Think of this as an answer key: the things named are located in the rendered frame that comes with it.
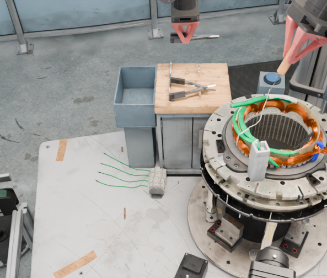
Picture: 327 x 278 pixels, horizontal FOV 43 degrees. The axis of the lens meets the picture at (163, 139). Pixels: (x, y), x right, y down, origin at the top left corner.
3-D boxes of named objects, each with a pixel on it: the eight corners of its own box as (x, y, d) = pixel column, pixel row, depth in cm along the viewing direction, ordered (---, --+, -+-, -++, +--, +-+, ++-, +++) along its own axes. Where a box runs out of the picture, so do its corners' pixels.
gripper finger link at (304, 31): (282, 67, 76) (311, 21, 70) (264, 46, 80) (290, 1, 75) (310, 73, 79) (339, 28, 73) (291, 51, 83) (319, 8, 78)
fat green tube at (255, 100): (230, 112, 94) (230, 105, 93) (226, 101, 97) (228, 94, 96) (294, 107, 95) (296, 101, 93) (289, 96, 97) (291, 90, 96)
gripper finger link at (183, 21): (172, 48, 107) (171, 15, 100) (172, 33, 111) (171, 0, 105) (199, 47, 106) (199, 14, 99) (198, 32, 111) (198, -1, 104)
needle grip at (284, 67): (279, 75, 80) (295, 48, 76) (275, 69, 81) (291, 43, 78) (285, 76, 81) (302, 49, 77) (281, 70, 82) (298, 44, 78)
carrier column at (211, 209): (207, 215, 115) (210, 166, 101) (205, 208, 117) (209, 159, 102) (216, 215, 116) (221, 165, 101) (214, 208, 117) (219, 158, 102)
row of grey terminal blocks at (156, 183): (164, 199, 122) (163, 190, 119) (147, 198, 123) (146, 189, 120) (167, 173, 129) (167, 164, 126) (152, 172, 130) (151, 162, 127)
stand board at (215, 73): (154, 113, 110) (154, 107, 108) (157, 70, 123) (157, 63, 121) (231, 113, 109) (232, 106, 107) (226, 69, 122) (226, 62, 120)
